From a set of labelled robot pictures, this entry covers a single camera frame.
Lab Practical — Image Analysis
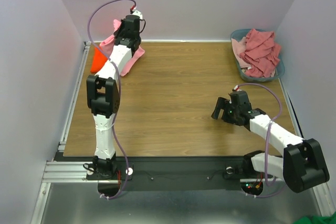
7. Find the light pink t shirt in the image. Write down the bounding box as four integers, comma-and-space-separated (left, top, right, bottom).
100, 19, 145, 77

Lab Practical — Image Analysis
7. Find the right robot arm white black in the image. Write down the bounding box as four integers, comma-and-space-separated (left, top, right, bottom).
212, 90, 330, 193

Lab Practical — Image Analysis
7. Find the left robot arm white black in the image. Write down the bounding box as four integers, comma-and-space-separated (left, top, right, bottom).
84, 13, 143, 179

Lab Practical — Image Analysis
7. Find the folded orange t shirt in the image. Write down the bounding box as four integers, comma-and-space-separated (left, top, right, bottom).
90, 47, 107, 74

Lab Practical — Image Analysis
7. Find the blue plastic laundry basket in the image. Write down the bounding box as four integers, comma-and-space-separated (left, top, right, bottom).
230, 28, 285, 83

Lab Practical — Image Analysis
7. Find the pale pink garment in basket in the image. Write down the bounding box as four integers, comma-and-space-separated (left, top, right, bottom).
231, 37, 250, 69

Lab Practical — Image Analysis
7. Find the dusty rose t shirt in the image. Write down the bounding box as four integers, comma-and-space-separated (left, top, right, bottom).
239, 29, 281, 78

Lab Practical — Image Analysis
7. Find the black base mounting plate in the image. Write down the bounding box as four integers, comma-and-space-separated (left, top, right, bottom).
83, 156, 264, 198

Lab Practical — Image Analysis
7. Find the green cloth at corner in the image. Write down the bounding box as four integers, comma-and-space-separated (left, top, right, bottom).
293, 215, 335, 224

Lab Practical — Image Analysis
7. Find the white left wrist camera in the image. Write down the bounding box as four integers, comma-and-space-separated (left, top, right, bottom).
131, 10, 143, 19

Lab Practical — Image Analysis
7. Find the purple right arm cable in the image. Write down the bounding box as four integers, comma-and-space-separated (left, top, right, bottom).
238, 82, 287, 199

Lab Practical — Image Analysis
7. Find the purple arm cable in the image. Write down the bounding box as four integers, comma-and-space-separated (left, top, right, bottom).
87, 0, 138, 200
238, 82, 287, 199

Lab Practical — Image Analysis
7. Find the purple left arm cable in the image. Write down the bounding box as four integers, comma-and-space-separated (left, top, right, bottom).
87, 0, 138, 200

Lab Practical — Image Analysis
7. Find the left aluminium frame rail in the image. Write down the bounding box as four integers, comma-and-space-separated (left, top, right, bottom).
42, 41, 91, 184

